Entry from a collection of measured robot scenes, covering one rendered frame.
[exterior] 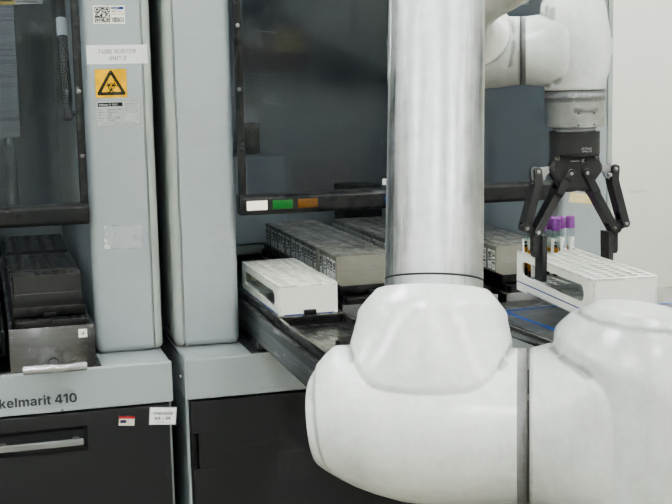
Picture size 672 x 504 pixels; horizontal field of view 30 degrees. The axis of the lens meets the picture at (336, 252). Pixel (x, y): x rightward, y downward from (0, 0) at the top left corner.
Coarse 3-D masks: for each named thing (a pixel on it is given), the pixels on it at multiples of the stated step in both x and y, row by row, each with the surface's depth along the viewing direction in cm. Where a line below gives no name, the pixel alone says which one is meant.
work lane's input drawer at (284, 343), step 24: (240, 288) 228; (240, 312) 223; (264, 312) 209; (312, 312) 202; (336, 312) 203; (264, 336) 205; (288, 336) 192; (312, 336) 192; (336, 336) 192; (288, 360) 189; (312, 360) 175
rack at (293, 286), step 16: (256, 272) 217; (272, 272) 215; (288, 272) 215; (304, 272) 215; (256, 288) 222; (272, 288) 205; (288, 288) 201; (304, 288) 202; (320, 288) 203; (336, 288) 204; (272, 304) 206; (288, 304) 202; (304, 304) 202; (320, 304) 203; (336, 304) 204
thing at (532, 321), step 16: (512, 304) 205; (528, 304) 205; (544, 304) 205; (512, 320) 192; (528, 320) 192; (544, 320) 192; (560, 320) 192; (512, 336) 189; (528, 336) 184; (544, 336) 180
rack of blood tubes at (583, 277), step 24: (552, 264) 186; (576, 264) 186; (600, 264) 185; (624, 264) 185; (528, 288) 196; (552, 288) 187; (576, 288) 195; (600, 288) 172; (624, 288) 173; (648, 288) 174
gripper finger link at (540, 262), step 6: (546, 240) 187; (546, 246) 188; (546, 252) 188; (540, 258) 188; (546, 258) 188; (540, 264) 188; (546, 264) 188; (540, 270) 189; (546, 270) 188; (540, 276) 189; (546, 276) 188
